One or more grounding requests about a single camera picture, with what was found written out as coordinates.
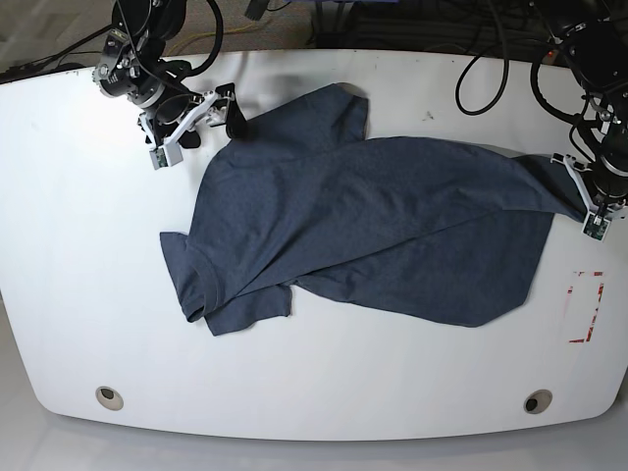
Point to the right table cable grommet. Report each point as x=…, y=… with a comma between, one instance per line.
x=538, y=402

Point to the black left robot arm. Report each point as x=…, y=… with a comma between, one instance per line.
x=596, y=54

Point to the left table cable grommet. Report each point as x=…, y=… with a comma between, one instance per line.
x=109, y=398

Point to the dark blue T-shirt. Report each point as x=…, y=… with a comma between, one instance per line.
x=440, y=230

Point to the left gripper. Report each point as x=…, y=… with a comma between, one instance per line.
x=607, y=139

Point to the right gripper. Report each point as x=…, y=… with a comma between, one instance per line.
x=131, y=65

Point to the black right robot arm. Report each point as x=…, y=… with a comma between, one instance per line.
x=135, y=16

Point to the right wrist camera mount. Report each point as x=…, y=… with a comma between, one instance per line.
x=187, y=114

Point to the red tape rectangle marking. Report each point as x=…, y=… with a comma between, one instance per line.
x=582, y=305

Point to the black rod on floor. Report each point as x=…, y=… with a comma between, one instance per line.
x=37, y=66

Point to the table cable grommet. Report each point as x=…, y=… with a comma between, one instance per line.
x=538, y=402
x=109, y=398

